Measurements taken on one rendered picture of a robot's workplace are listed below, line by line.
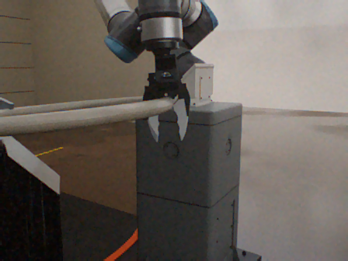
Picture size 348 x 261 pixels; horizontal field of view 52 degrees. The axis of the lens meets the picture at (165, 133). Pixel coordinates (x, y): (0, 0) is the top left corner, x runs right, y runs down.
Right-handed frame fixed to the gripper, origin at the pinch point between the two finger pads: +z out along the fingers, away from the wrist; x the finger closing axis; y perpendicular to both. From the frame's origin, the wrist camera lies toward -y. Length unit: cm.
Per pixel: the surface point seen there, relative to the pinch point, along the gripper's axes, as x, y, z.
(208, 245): -17, 74, 61
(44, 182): 45, 52, 21
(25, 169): 49, 46, 14
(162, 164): 1, 84, 25
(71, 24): 151, 653, -145
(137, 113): 5.6, -16.9, -6.6
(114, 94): 75, 607, -3
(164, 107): 0.9, -10.1, -6.8
